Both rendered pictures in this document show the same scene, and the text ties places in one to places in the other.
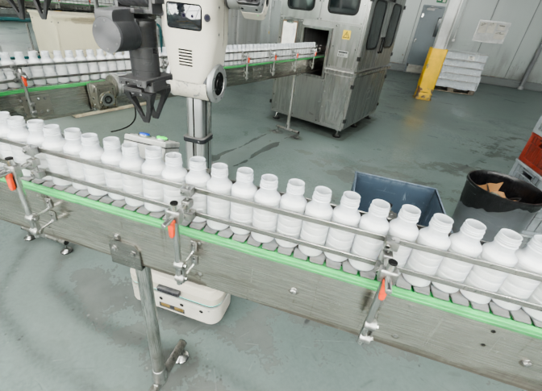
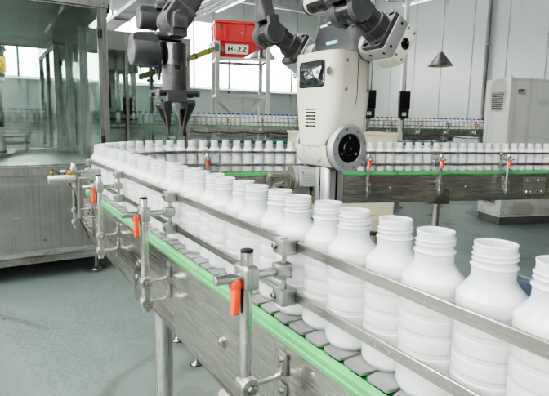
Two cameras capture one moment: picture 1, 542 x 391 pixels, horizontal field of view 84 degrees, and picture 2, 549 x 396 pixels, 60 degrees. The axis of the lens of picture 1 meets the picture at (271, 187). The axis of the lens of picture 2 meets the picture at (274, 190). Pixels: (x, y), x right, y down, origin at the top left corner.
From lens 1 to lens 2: 70 cm
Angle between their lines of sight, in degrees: 48
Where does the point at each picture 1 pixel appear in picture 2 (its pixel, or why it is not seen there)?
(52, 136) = (132, 162)
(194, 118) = (320, 193)
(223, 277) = (184, 318)
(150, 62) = (171, 76)
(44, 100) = not seen: hidden behind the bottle
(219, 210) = (190, 222)
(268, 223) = (216, 236)
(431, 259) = (333, 281)
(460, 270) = (372, 307)
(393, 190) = not seen: outside the picture
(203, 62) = (324, 120)
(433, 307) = (333, 380)
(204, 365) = not seen: outside the picture
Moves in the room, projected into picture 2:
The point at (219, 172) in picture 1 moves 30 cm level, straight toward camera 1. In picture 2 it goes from (194, 175) to (52, 192)
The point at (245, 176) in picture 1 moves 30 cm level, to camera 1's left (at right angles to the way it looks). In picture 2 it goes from (208, 177) to (131, 166)
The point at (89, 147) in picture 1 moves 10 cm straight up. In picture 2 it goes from (144, 168) to (143, 130)
